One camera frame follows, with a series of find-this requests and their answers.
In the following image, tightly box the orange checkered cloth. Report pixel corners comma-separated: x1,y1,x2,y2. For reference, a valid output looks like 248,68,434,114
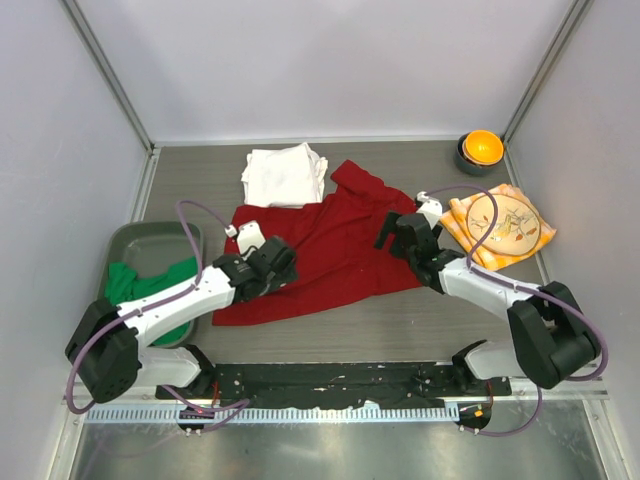
440,184,556,271

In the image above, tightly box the white slotted cable duct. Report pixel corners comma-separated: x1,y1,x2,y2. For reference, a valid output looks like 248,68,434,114
85,402,459,425

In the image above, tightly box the green t-shirt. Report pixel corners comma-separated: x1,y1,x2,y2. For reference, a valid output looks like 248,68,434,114
103,255,201,347

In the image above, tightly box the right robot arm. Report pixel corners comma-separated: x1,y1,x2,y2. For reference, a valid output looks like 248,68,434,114
374,212,608,395

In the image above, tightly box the orange bowl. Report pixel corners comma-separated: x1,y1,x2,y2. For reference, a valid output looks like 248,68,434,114
462,130,504,166

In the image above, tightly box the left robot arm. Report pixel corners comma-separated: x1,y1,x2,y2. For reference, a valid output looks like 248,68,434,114
65,236,297,404

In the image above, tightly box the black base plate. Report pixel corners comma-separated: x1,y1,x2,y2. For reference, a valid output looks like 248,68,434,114
177,362,512,410

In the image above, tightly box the embroidered round plate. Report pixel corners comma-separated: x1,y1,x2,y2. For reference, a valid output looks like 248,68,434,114
466,194,541,256

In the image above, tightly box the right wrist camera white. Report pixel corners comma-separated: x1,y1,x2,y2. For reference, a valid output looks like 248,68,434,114
415,191,443,228

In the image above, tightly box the red t-shirt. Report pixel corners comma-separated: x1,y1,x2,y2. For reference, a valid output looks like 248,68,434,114
212,160,420,327

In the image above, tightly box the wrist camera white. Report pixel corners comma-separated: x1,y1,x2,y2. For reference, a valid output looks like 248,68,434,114
225,220,266,256
415,191,443,228

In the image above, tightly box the grey plastic tray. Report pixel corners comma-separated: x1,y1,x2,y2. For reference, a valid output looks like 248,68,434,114
102,220,205,350

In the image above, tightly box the aluminium rail frame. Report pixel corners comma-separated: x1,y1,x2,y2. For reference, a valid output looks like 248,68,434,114
62,358,611,404

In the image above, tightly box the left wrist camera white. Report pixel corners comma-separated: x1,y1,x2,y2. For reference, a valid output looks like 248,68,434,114
225,220,266,256

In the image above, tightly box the folded white t-shirt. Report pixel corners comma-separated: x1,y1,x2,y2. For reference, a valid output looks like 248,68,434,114
241,143,328,208

